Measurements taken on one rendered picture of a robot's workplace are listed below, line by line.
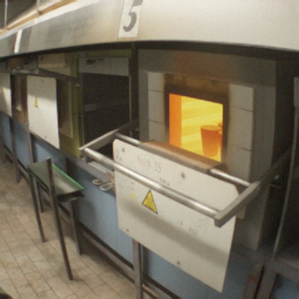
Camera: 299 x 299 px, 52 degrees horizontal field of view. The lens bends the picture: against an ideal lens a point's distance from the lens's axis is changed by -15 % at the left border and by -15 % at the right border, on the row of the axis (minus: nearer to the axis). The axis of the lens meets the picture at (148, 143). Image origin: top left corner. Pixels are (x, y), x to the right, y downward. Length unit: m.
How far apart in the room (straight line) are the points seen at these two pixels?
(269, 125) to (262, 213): 0.28
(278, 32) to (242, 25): 0.08
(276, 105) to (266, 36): 0.40
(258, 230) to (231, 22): 0.69
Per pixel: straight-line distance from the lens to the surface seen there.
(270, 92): 0.95
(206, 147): 1.28
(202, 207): 0.86
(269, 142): 0.98
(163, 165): 1.12
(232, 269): 1.34
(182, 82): 1.17
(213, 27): 0.66
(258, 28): 0.60
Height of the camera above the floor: 1.50
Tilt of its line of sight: 17 degrees down
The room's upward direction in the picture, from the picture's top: 1 degrees counter-clockwise
